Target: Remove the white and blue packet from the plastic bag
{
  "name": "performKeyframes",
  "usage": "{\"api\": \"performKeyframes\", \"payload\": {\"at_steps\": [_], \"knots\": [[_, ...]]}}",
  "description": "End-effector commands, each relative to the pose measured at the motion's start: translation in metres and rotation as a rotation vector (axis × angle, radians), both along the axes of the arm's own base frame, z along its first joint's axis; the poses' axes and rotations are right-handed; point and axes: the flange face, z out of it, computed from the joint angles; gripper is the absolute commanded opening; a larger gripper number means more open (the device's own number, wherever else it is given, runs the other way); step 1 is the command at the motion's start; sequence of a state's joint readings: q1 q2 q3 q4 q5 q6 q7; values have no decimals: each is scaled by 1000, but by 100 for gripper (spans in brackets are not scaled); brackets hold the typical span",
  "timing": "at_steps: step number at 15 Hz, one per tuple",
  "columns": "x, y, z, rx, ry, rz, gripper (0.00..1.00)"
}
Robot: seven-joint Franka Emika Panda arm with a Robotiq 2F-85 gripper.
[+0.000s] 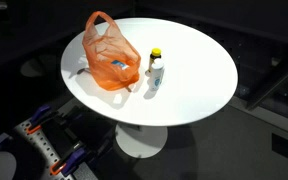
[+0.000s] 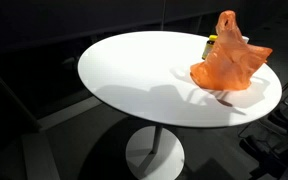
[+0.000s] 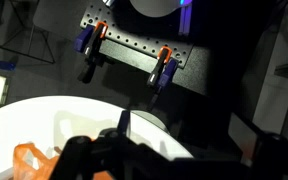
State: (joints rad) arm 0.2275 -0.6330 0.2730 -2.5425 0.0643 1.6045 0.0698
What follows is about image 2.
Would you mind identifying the white table pedestal base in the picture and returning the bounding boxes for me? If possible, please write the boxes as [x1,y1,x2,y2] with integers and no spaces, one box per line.
[125,125,186,180]

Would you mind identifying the orange plastic bag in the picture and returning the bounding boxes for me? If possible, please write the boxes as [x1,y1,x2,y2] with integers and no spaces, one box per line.
[189,9,274,92]

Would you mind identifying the yellow cap pill bottle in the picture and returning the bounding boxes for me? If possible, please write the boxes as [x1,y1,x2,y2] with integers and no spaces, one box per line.
[201,34,219,61]

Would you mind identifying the black diagonal frame beam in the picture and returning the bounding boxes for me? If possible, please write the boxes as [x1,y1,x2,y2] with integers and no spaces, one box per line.
[0,58,42,133]

